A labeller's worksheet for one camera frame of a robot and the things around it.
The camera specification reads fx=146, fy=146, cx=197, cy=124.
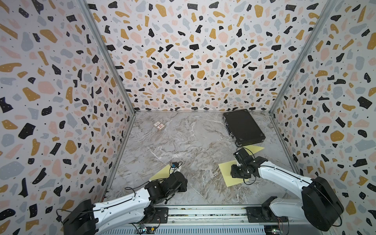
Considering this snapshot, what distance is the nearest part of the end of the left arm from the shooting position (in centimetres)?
58

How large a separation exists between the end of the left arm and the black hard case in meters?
0.53

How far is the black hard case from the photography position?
3.33ft
